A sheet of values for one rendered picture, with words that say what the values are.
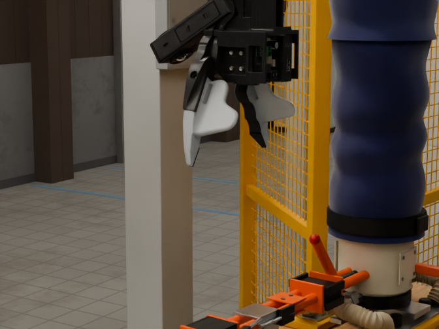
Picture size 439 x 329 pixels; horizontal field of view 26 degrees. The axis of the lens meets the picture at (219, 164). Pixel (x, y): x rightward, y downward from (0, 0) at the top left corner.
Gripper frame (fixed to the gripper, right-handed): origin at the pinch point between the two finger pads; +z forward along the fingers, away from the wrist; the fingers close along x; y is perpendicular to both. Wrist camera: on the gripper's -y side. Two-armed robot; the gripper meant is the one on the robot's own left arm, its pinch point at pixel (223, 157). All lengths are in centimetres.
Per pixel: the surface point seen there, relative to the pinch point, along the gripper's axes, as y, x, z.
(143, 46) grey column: -128, 153, -2
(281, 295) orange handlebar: -35, 77, 43
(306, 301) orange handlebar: -30, 78, 43
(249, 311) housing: -35, 64, 42
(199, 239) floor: -310, 452, 152
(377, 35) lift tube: -26, 101, -9
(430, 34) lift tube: -19, 111, -9
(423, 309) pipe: -18, 111, 52
